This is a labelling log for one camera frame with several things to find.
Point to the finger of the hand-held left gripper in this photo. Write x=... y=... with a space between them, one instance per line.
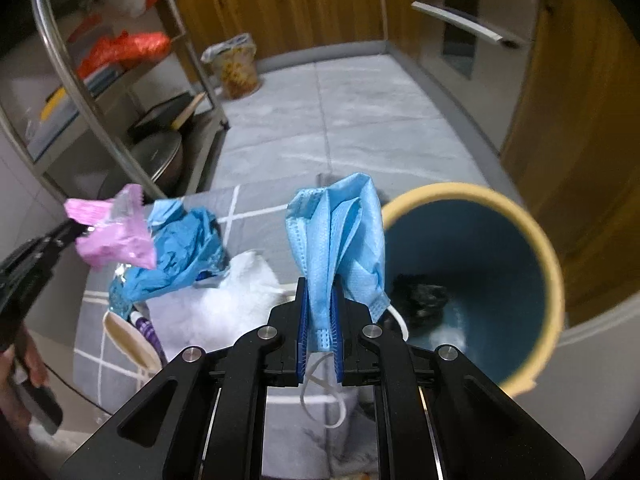
x=65 y=235

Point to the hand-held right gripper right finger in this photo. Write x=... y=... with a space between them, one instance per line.
x=338 y=330

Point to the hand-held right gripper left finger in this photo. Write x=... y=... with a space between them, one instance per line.
x=302 y=320

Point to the pink snack wrapper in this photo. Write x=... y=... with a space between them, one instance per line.
x=115 y=240

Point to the white tissue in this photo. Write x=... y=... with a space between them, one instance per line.
x=225 y=305

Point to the blue face mask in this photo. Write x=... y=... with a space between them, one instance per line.
x=330 y=240

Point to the blue glove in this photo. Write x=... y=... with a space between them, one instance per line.
x=185 y=250

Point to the blue bin with yellow rim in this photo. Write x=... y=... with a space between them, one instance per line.
x=500 y=270

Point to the person's left hand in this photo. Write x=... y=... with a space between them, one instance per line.
x=35 y=360

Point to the black crumpled bag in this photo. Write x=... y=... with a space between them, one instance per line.
x=420 y=300

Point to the grey checked cloth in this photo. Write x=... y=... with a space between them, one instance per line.
x=255 y=225

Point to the round metal wok lid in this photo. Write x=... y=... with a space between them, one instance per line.
x=150 y=157

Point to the cream plastic spoon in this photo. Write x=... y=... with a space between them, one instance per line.
x=127 y=340

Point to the purple white tube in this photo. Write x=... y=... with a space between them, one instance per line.
x=147 y=330

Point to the metal kitchen rack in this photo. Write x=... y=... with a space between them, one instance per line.
x=75 y=85

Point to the black baking tray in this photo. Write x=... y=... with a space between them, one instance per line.
x=160 y=115

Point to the blue folded cloth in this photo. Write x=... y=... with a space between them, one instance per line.
x=102 y=79

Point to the floral waste basket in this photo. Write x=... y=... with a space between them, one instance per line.
x=237 y=72

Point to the white plastic bag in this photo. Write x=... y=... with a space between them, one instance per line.
x=132 y=5

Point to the stainless steel oven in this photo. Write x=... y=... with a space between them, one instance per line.
x=505 y=85

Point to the wooden base cabinets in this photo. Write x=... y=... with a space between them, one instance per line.
x=300 y=5

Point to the tall wooden cabinet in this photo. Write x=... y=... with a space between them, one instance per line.
x=590 y=135

